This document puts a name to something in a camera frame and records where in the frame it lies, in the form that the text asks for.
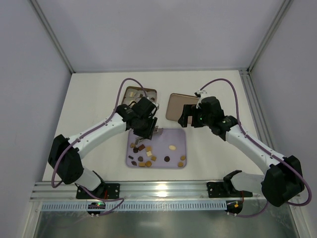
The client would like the right black mount plate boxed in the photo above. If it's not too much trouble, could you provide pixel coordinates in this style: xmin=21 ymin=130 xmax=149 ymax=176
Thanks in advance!
xmin=207 ymin=181 xmax=227 ymax=198

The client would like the brown rectangular chocolate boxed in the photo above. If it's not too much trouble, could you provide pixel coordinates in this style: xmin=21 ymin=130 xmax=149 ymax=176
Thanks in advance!
xmin=138 ymin=145 xmax=145 ymax=151

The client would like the aluminium rail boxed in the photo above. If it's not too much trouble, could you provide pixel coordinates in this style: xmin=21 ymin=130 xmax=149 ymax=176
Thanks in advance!
xmin=31 ymin=180 xmax=258 ymax=200

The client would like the left black mount plate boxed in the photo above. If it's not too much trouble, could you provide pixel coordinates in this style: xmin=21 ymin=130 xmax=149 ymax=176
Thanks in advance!
xmin=76 ymin=182 xmax=120 ymax=199

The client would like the brown tin lid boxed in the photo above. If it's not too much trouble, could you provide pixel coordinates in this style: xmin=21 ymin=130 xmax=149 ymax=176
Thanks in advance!
xmin=165 ymin=93 xmax=199 ymax=122

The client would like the white swirl oval chocolate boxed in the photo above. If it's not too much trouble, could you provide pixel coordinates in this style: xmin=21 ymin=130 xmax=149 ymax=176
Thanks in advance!
xmin=169 ymin=145 xmax=176 ymax=151

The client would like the white slotted cable duct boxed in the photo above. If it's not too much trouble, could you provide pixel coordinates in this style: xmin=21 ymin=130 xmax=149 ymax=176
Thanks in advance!
xmin=41 ymin=200 xmax=227 ymax=211

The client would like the black mount plate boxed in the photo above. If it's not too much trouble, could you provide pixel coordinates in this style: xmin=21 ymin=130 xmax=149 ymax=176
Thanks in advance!
xmin=207 ymin=181 xmax=227 ymax=198
xmin=76 ymin=182 xmax=120 ymax=199

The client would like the purple plastic tray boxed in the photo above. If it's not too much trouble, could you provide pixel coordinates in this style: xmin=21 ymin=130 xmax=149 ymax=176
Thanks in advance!
xmin=126 ymin=128 xmax=187 ymax=169

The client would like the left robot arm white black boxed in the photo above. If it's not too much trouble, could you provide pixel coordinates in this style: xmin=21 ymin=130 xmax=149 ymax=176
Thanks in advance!
xmin=48 ymin=97 xmax=159 ymax=200

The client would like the caramel shell chocolate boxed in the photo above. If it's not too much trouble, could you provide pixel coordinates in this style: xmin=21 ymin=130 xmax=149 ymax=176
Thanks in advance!
xmin=145 ymin=161 xmax=152 ymax=167

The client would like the brown tin box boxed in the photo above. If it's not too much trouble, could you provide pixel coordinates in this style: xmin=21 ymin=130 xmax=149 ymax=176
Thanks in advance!
xmin=121 ymin=86 xmax=157 ymax=105

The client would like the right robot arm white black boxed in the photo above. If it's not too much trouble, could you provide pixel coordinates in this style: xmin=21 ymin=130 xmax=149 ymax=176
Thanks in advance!
xmin=178 ymin=97 xmax=305 ymax=207

